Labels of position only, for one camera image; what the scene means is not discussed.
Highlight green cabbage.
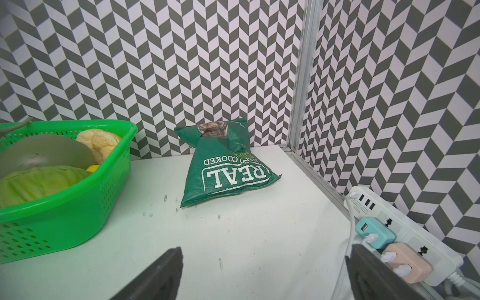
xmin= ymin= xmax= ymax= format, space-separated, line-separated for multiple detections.
xmin=1 ymin=166 xmax=91 ymax=208

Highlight green plastic basket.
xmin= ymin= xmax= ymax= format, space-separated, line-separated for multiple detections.
xmin=1 ymin=119 xmax=138 ymax=264

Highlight yellow corn pieces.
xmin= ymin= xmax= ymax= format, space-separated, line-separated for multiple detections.
xmin=76 ymin=129 xmax=121 ymax=165

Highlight green chips bag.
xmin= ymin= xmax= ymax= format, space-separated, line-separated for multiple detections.
xmin=174 ymin=118 xmax=281 ymax=208

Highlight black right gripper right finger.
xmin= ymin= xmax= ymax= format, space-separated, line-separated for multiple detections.
xmin=345 ymin=244 xmax=424 ymax=300

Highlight pink usb plug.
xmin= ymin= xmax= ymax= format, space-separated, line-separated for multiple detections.
xmin=381 ymin=242 xmax=433 ymax=284

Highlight white charging cables bundle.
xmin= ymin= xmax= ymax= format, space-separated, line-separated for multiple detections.
xmin=329 ymin=190 xmax=480 ymax=300

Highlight pale green round fruit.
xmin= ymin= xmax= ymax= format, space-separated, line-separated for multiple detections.
xmin=1 ymin=134 xmax=97 ymax=178

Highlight netted green melon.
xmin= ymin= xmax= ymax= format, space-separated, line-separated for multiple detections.
xmin=0 ymin=117 xmax=32 ymax=138

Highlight teal usb plug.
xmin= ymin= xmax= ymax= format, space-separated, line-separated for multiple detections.
xmin=355 ymin=217 xmax=396 ymax=250

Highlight white usb power strip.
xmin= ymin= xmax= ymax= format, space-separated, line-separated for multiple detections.
xmin=344 ymin=186 xmax=464 ymax=287

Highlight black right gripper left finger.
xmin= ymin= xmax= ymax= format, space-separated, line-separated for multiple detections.
xmin=111 ymin=247 xmax=183 ymax=300

